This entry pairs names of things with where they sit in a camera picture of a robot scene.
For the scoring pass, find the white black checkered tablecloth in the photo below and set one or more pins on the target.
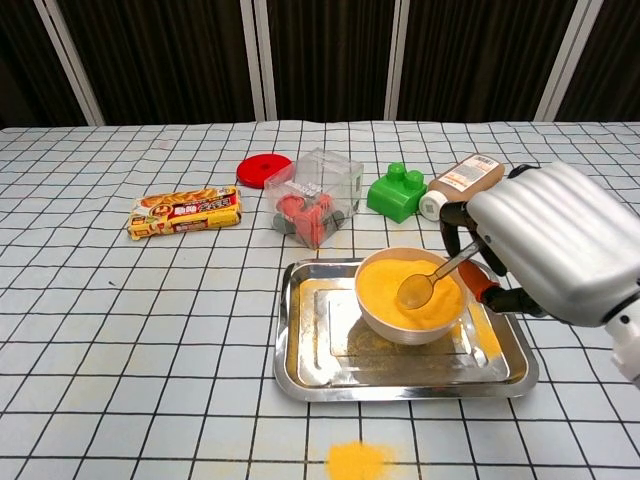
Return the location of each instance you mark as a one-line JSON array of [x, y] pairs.
[[125, 325]]

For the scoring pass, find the bowl of yellow powder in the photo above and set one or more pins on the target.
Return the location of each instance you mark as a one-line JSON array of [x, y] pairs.
[[380, 285]]

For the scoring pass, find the dark folding screen white frames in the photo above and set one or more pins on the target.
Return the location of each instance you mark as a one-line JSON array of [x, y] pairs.
[[175, 50]]

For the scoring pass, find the brown sauce bottle white cap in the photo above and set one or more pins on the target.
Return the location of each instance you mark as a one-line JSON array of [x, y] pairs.
[[465, 177]]

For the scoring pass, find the clear box with red toy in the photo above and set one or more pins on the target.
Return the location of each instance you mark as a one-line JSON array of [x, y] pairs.
[[310, 215]]

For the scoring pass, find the green toy brick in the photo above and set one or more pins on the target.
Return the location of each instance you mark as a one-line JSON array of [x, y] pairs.
[[395, 200]]

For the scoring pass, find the yellow red snack package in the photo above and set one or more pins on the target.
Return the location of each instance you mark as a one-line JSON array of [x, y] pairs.
[[190, 212]]

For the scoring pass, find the red round lid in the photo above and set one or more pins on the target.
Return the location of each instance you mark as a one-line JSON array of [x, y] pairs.
[[257, 170]]

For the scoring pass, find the silver spoon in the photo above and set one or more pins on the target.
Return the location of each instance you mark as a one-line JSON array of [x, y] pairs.
[[415, 292]]

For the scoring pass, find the rectangular steel tray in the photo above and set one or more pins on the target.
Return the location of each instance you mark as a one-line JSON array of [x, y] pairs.
[[400, 385]]

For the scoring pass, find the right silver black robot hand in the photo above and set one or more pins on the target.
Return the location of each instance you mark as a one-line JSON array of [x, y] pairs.
[[555, 240]]

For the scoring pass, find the spilled yellow powder pile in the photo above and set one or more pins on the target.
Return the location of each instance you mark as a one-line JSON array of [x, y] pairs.
[[357, 462]]

